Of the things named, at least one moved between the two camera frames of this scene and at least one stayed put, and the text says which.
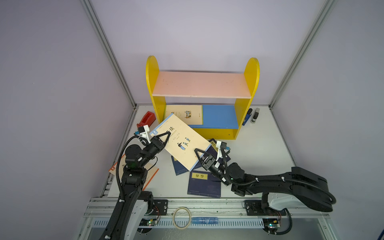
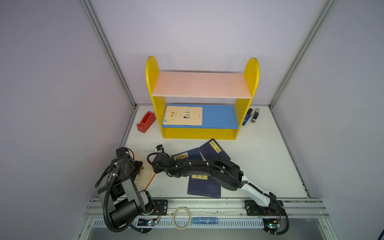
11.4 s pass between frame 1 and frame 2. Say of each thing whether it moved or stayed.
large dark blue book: stayed
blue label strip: stayed
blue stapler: stayed
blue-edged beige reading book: moved
